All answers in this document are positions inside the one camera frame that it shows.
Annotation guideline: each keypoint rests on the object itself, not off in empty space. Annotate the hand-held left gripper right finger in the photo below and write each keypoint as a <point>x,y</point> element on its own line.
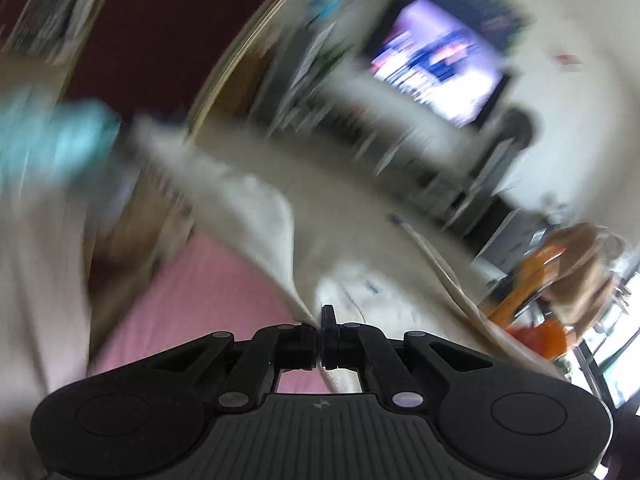
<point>330,347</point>

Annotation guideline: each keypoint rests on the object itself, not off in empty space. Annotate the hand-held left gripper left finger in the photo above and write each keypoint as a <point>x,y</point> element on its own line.
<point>300,347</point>

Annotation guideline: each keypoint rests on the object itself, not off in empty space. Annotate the cream garment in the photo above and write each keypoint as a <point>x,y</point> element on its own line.
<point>350,220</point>

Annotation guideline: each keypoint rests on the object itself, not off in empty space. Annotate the pink printed blanket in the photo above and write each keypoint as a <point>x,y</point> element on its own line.
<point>210,300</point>

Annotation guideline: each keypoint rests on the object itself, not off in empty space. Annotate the dark hanging coat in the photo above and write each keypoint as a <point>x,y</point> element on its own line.
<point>520,130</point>

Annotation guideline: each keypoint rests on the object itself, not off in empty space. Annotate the television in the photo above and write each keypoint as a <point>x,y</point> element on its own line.
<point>440,65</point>

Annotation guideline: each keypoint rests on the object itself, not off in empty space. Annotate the light blue cloth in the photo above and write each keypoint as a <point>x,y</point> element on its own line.
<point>55,135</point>

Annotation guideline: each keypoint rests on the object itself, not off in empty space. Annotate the maroon chair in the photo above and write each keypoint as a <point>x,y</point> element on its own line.
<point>165,30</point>

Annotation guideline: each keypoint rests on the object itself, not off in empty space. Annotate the dark blue wall poster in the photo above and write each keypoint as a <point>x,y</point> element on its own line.
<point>480,0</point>

